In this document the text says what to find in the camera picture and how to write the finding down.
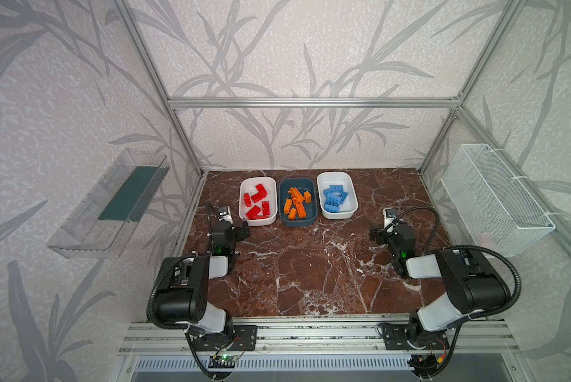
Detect red lego brick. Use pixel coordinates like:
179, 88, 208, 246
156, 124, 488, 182
251, 192, 266, 203
243, 193, 252, 208
256, 184, 268, 196
261, 201, 271, 218
246, 205, 262, 220

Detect long orange lego brick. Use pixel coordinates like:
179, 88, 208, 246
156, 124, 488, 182
288, 187, 305, 209

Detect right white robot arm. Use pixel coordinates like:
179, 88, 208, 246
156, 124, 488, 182
369, 208, 522, 350

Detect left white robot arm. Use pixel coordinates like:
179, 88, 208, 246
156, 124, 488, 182
146, 220, 250, 343

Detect left white plastic bin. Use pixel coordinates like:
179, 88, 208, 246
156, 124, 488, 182
239, 177, 278, 227

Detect white plastic bin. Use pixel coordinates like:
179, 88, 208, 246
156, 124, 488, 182
317, 172, 359, 220
239, 177, 278, 227

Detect right white plastic bin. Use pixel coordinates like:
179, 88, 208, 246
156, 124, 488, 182
317, 172, 359, 220

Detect teal plastic bin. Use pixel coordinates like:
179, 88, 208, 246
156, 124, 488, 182
277, 178, 318, 228

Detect left green circuit board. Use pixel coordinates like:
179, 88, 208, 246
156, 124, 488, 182
208, 354, 237, 369

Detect right wiring bundle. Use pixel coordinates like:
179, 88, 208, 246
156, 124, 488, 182
408, 350, 451, 378

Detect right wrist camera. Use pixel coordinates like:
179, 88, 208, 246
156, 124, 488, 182
382, 208, 398, 232

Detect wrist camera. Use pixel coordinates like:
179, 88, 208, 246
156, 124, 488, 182
382, 208, 398, 232
218, 206, 234, 224

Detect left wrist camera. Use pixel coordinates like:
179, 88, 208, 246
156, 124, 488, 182
218, 206, 234, 224

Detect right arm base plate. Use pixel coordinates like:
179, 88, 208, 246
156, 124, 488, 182
377, 322, 450, 350

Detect white wire mesh basket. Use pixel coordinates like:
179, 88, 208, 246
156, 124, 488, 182
441, 143, 556, 257

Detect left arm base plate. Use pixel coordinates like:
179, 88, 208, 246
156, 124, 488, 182
192, 325, 258, 352

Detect clear plastic wall tray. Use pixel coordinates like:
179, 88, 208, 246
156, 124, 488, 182
47, 149, 170, 259

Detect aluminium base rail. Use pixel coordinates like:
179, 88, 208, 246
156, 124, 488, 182
118, 314, 521, 356

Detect aluminium cage frame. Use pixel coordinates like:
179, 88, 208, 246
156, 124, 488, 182
114, 1, 571, 259

